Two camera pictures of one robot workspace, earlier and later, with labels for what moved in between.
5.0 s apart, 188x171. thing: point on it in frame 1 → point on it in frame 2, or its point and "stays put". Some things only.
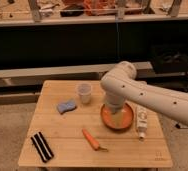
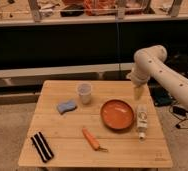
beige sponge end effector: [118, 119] → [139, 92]
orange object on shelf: [109, 7] stays put
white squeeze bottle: [141, 120] stays put
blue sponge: [63, 108] stays put
